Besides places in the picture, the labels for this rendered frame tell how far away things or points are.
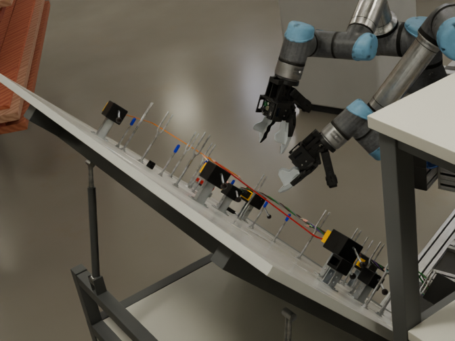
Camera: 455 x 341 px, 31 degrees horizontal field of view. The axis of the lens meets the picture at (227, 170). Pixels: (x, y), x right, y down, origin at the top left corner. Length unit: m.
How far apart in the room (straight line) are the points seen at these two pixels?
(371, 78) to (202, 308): 2.74
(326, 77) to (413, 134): 4.03
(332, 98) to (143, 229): 1.54
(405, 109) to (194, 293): 1.53
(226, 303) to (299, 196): 2.01
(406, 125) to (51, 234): 3.63
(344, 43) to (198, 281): 0.92
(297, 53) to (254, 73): 3.82
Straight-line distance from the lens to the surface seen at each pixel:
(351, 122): 2.40
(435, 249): 3.65
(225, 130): 5.29
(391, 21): 2.79
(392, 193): 1.26
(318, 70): 5.18
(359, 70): 5.03
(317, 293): 1.34
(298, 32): 2.23
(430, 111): 1.21
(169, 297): 2.64
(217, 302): 2.57
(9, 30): 5.76
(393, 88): 2.51
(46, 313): 4.08
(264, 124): 2.34
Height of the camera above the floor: 2.40
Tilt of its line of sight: 30 degrees down
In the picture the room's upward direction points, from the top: 10 degrees counter-clockwise
